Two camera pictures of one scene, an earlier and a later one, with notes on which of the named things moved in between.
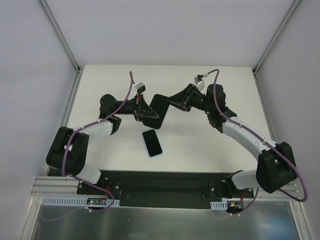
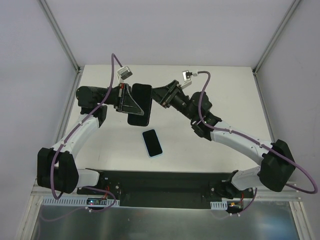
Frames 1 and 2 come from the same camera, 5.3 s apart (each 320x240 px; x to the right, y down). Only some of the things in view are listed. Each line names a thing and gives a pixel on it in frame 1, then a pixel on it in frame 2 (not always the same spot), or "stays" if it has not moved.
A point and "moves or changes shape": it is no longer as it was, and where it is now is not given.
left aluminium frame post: [46, 10] stays
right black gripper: [187, 97] to [169, 94]
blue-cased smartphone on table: [152, 144] stays
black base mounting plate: [165, 188] stays
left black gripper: [137, 108] to [121, 97]
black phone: [158, 103] moves or changes shape
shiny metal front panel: [276, 222] stays
